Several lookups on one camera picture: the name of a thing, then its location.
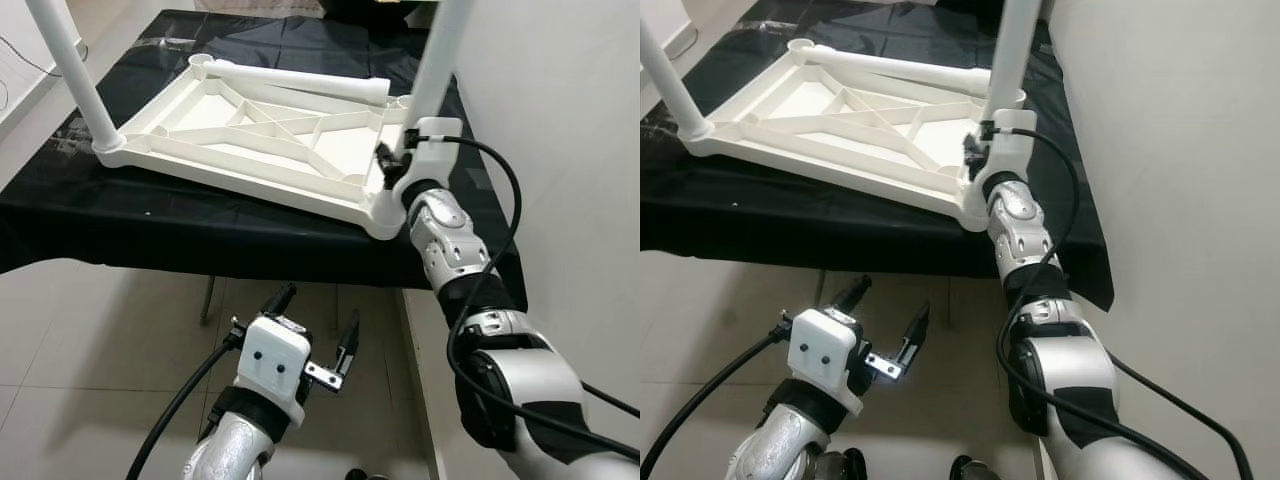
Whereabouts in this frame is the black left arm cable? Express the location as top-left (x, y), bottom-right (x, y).
top-left (642, 330), bottom-right (791, 480)
top-left (125, 335), bottom-right (246, 480)

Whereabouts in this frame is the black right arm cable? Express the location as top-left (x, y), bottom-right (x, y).
top-left (435, 135), bottom-right (641, 466)
top-left (995, 127), bottom-right (1256, 480)

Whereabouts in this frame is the white plastic table top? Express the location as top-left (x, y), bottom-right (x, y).
top-left (688, 38), bottom-right (1029, 233)
top-left (92, 53), bottom-right (416, 241)

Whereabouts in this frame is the clear tape strip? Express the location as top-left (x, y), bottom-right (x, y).
top-left (138, 32), bottom-right (204, 51)

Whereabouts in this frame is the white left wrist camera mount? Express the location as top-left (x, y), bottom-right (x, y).
top-left (788, 308), bottom-right (861, 396)
top-left (240, 315), bottom-right (311, 406)

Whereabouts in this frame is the crumpled clear tape patch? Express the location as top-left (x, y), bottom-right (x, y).
top-left (640, 105), bottom-right (691, 151)
top-left (48, 120), bottom-right (101, 166)

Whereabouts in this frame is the black tablecloth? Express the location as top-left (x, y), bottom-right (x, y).
top-left (0, 8), bottom-right (526, 311)
top-left (640, 0), bottom-right (1116, 311)

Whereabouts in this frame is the dark robot left leg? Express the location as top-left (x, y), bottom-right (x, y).
top-left (815, 448), bottom-right (869, 480)

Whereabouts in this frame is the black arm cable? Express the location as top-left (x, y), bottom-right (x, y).
top-left (125, 335), bottom-right (246, 480)
top-left (642, 330), bottom-right (791, 480)
top-left (435, 135), bottom-right (641, 466)
top-left (995, 127), bottom-right (1256, 480)

